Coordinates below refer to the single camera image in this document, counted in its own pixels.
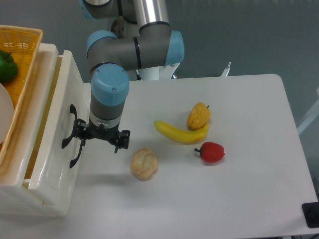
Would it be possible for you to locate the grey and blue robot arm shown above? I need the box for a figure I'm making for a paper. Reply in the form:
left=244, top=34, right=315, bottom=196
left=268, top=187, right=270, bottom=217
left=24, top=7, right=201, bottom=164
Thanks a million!
left=62, top=0, right=184, bottom=149

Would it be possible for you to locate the orange yellow bell pepper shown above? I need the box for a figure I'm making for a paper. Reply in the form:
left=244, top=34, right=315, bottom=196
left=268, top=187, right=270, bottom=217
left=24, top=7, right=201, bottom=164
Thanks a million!
left=187, top=102, right=211, bottom=130

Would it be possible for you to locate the white frame at right edge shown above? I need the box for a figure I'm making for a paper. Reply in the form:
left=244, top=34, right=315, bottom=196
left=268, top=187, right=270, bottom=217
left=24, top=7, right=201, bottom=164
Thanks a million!
left=297, top=88, right=319, bottom=135

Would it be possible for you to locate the white clamp behind table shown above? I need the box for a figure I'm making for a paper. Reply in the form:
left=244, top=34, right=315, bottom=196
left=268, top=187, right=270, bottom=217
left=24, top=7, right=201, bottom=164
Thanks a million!
left=221, top=61, right=231, bottom=77

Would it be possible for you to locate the round bread roll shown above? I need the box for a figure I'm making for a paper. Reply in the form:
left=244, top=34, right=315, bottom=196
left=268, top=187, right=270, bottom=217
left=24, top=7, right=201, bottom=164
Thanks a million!
left=130, top=148, right=158, bottom=181

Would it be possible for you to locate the white top drawer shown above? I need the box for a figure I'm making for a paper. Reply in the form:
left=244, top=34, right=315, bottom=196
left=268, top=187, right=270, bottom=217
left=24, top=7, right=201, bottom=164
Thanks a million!
left=23, top=51, right=88, bottom=217

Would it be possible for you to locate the green bell pepper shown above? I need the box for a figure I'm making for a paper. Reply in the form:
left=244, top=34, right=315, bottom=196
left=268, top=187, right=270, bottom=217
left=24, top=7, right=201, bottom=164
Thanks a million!
left=0, top=50, right=18, bottom=83

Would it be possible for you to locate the white drawer cabinet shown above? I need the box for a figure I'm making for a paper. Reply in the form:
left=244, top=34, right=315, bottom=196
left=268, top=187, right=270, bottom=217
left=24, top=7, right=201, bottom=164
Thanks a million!
left=0, top=43, right=69, bottom=218

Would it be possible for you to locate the red bell pepper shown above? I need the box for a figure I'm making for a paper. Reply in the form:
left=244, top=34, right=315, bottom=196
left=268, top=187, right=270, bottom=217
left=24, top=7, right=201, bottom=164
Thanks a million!
left=194, top=141, right=225, bottom=163

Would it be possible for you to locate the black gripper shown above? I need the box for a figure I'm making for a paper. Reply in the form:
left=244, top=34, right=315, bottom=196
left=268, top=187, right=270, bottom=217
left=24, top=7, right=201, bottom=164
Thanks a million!
left=72, top=119, right=131, bottom=154

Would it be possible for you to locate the white round plate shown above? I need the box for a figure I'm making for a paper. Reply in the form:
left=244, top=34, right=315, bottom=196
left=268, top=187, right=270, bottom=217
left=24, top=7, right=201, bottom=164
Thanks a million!
left=0, top=84, right=14, bottom=143

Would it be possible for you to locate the yellow banana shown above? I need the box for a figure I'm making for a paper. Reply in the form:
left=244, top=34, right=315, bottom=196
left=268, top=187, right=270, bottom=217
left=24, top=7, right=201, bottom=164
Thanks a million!
left=154, top=120, right=209, bottom=144

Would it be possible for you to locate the black device at table edge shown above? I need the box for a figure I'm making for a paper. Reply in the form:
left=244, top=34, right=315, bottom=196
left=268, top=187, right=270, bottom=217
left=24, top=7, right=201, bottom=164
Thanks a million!
left=302, top=202, right=319, bottom=228

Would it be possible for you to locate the yellow woven basket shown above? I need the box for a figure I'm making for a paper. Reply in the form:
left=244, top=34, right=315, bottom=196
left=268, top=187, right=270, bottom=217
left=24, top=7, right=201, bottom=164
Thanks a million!
left=0, top=25, right=43, bottom=161

